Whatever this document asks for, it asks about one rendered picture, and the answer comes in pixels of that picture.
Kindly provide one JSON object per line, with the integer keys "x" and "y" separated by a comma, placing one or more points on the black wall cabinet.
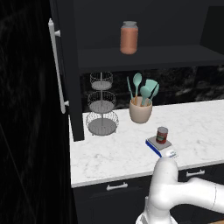
{"x": 163, "y": 58}

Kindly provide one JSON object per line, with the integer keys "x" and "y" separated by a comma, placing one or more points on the teal ladle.
{"x": 144, "y": 92}

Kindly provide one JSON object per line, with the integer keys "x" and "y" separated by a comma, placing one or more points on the orange jar with grey lid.
{"x": 129, "y": 39}

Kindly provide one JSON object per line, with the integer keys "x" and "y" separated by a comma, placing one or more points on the teal thin spatula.
{"x": 129, "y": 87}

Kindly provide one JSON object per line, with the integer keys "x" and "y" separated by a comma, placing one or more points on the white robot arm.
{"x": 164, "y": 186}

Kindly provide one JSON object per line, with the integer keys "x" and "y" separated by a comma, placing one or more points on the beige utensil pot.
{"x": 141, "y": 113}

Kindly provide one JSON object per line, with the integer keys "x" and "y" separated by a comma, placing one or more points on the black drawer front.
{"x": 214, "y": 172}
{"x": 96, "y": 204}

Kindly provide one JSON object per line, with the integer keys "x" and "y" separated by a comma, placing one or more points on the red food can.
{"x": 162, "y": 136}

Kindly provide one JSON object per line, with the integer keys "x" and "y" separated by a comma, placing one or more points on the black cabinet door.
{"x": 71, "y": 73}

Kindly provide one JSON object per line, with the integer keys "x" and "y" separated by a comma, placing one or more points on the teal spoon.
{"x": 137, "y": 79}

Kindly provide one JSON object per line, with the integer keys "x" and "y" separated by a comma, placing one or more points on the teal wide spatula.
{"x": 151, "y": 85}

